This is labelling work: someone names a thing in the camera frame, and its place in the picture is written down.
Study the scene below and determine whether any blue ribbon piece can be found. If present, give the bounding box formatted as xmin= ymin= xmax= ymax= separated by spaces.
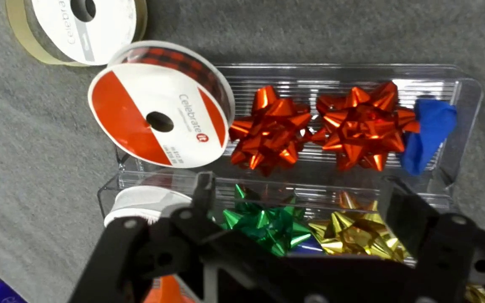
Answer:
xmin=399 ymin=97 xmax=458 ymax=177

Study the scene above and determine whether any orange fabric ribbon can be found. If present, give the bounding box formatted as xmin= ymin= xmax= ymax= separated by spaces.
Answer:
xmin=143 ymin=274 xmax=194 ymax=303

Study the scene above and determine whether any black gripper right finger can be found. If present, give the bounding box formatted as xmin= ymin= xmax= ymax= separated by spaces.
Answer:
xmin=384 ymin=180 xmax=485 ymax=303

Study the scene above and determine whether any shiny green gift bow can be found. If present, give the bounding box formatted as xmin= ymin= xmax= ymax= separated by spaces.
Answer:
xmin=219 ymin=183 xmax=323 ymax=259

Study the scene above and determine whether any red white plaid ribbon spool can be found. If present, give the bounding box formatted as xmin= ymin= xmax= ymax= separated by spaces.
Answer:
xmin=86 ymin=38 xmax=237 ymax=170

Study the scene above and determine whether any shiny gold gift bow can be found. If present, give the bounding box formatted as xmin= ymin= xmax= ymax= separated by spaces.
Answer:
xmin=463 ymin=283 xmax=485 ymax=303
xmin=308 ymin=192 xmax=416 ymax=262

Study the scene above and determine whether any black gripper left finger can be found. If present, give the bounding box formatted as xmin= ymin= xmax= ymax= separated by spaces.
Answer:
xmin=71 ymin=170 xmax=239 ymax=303

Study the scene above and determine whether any white spool loose beige ribbon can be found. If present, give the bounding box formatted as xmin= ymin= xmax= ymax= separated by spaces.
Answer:
xmin=5 ymin=0 xmax=150 ymax=67

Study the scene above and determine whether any grey tablecloth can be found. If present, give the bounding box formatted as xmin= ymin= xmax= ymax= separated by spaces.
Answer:
xmin=0 ymin=0 xmax=485 ymax=303

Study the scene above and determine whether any clear compartment case with bows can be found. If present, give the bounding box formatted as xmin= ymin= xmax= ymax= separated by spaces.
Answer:
xmin=96 ymin=60 xmax=485 ymax=266

